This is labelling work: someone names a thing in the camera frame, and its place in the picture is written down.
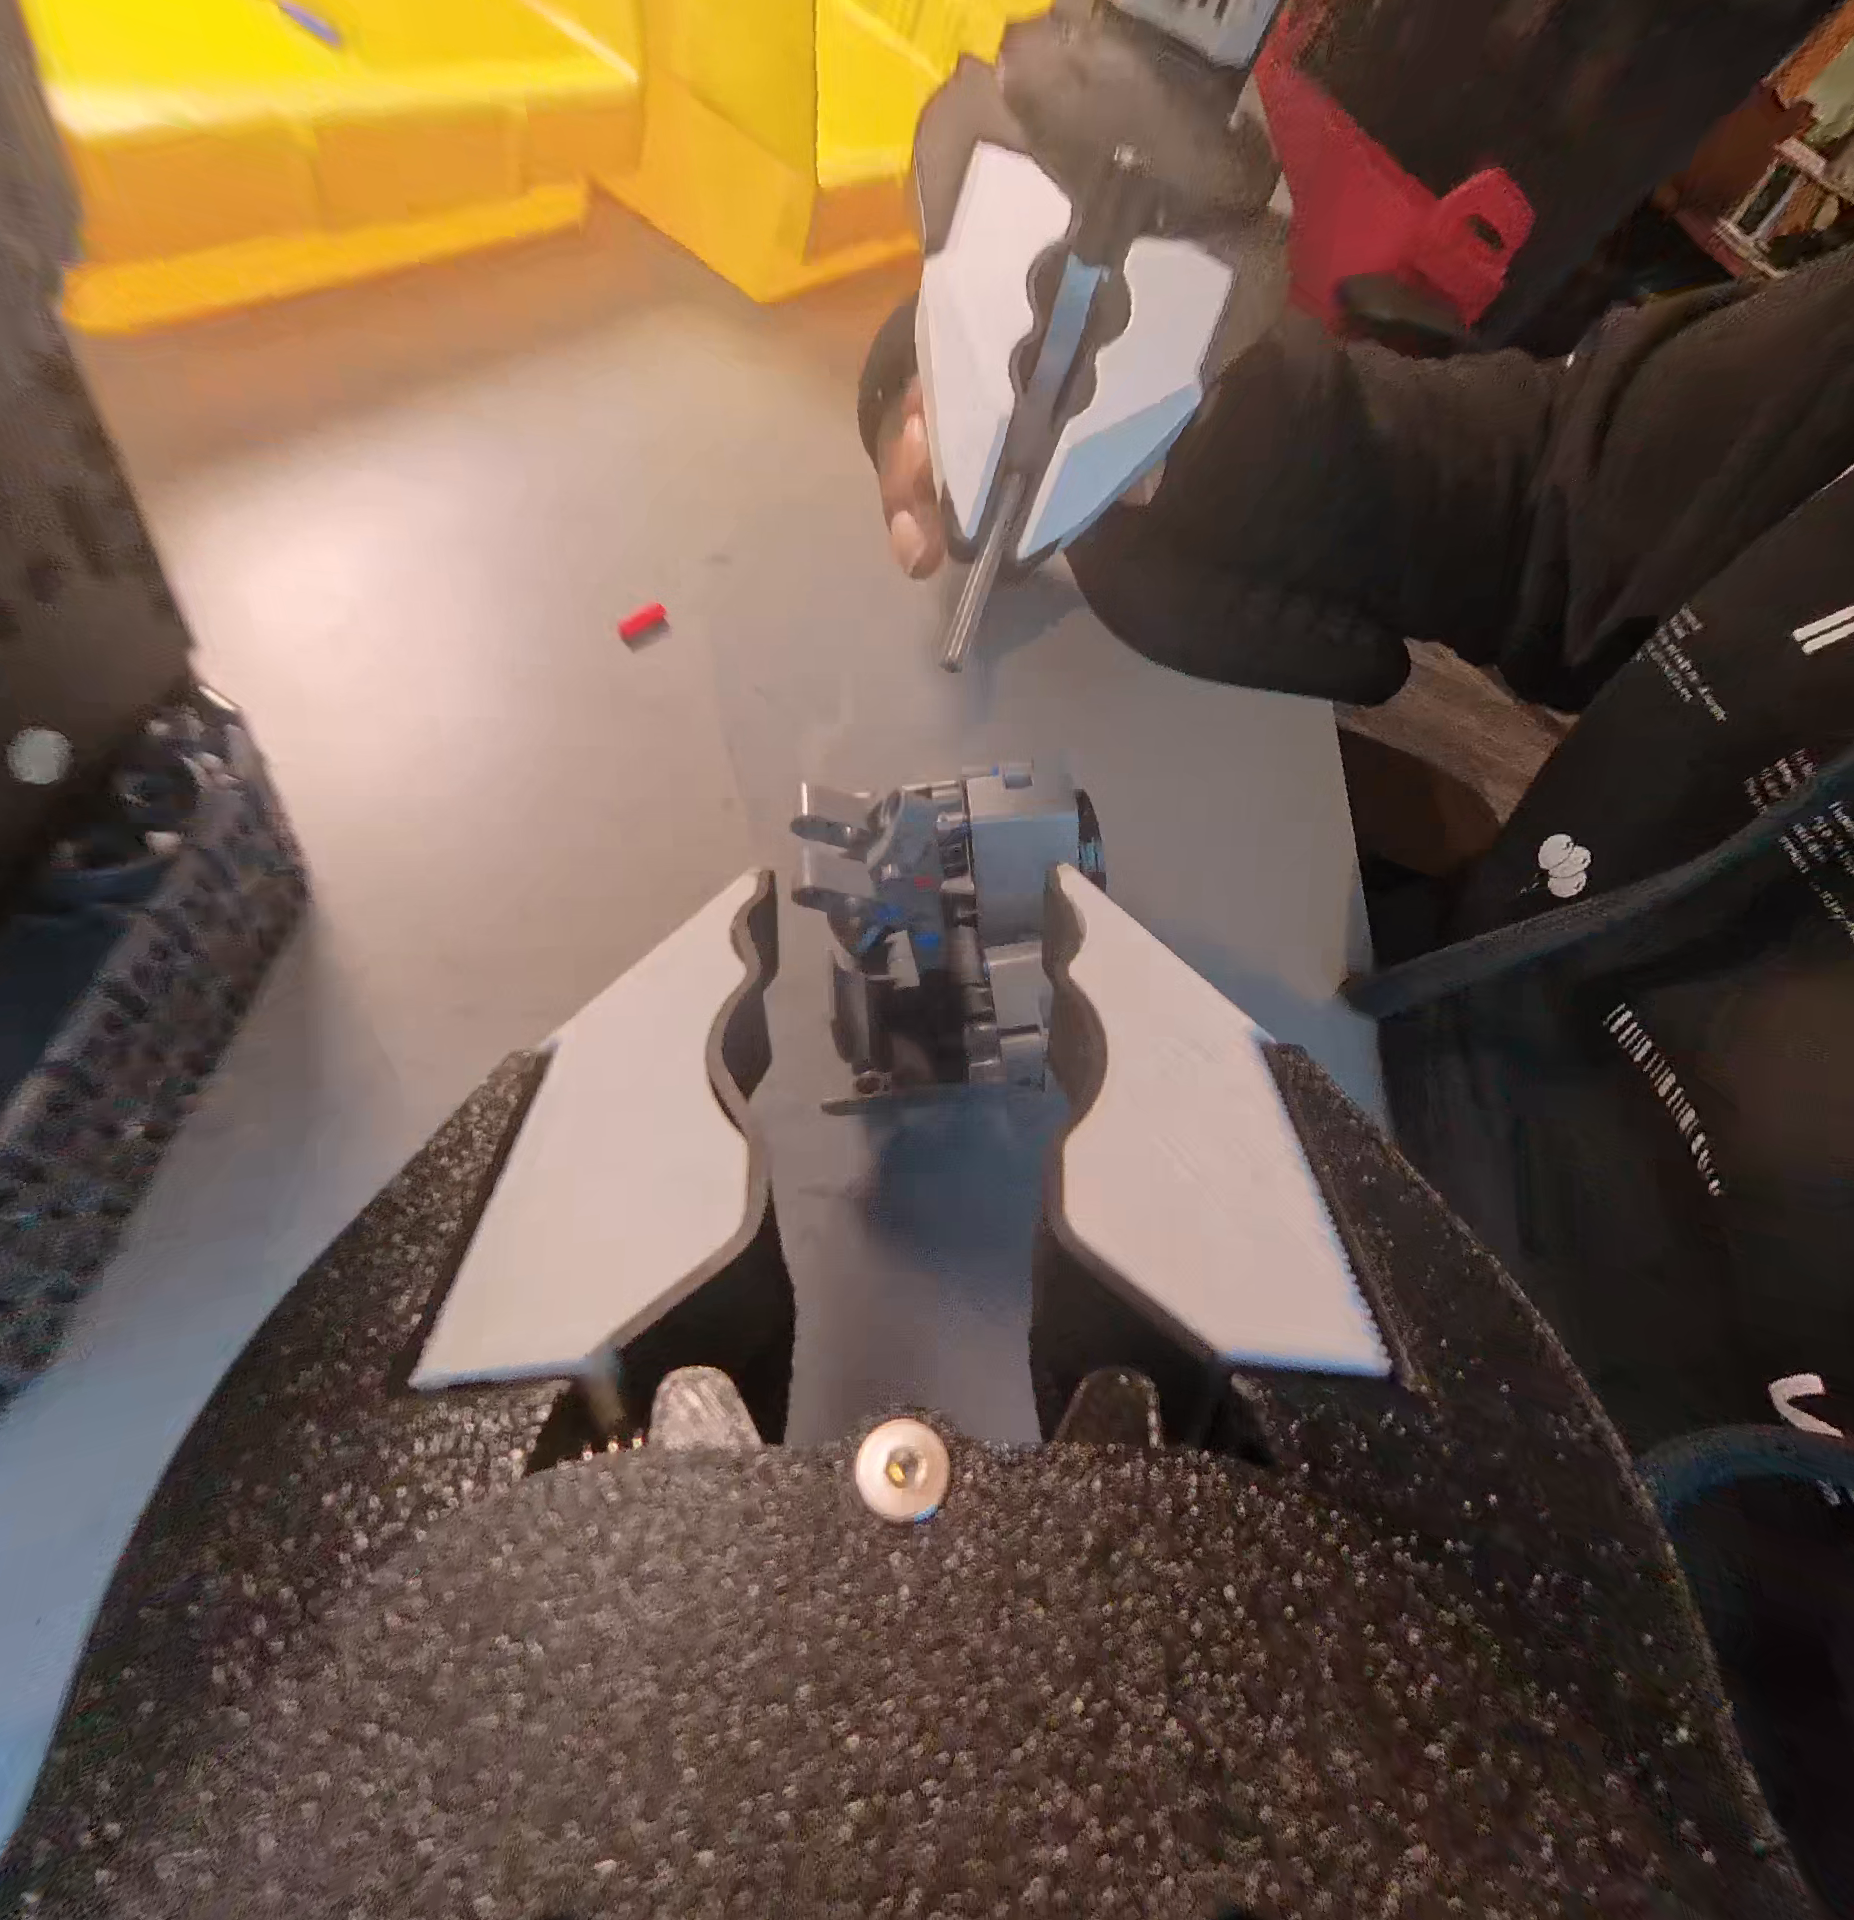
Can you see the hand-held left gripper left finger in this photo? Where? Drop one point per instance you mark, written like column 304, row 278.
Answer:
column 612, row 1201

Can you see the yellow toy robot body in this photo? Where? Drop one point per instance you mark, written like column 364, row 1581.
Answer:
column 57, row 527

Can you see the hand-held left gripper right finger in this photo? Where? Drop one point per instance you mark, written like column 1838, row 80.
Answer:
column 1213, row 1201

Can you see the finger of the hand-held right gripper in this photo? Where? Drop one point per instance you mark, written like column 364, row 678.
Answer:
column 972, row 330
column 1152, row 345

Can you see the person's right hand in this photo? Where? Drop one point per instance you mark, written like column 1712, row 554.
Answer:
column 911, row 496

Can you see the grey Lego engine assembly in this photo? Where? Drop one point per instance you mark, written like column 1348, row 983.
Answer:
column 1003, row 856

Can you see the small red pin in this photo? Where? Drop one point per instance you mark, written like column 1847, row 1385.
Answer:
column 643, row 625

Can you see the red bin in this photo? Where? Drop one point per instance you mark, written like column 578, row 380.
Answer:
column 1362, row 226

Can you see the yellow plastic bin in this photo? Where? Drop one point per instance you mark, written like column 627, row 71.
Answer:
column 778, row 135
column 342, row 166

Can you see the small blue pin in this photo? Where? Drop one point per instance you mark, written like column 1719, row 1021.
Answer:
column 310, row 19

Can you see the grey desk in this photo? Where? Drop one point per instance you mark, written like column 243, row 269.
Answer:
column 493, row 601

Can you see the person's right forearm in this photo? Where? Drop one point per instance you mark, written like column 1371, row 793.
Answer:
column 1392, row 496

